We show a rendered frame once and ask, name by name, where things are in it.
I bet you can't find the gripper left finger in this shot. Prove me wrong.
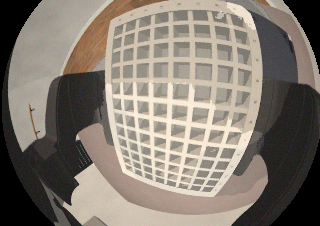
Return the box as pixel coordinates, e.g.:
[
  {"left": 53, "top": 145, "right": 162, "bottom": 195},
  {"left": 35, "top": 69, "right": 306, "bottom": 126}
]
[{"left": 23, "top": 70, "right": 114, "bottom": 207}]

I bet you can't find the black raised platform on grey posts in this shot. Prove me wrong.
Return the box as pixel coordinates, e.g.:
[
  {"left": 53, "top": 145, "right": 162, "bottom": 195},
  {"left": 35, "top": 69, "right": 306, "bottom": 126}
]
[{"left": 246, "top": 9, "right": 298, "bottom": 83}]

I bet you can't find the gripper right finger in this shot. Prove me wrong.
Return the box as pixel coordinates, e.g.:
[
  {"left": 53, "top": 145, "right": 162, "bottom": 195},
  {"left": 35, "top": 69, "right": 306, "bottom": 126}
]
[{"left": 231, "top": 76, "right": 320, "bottom": 226}]

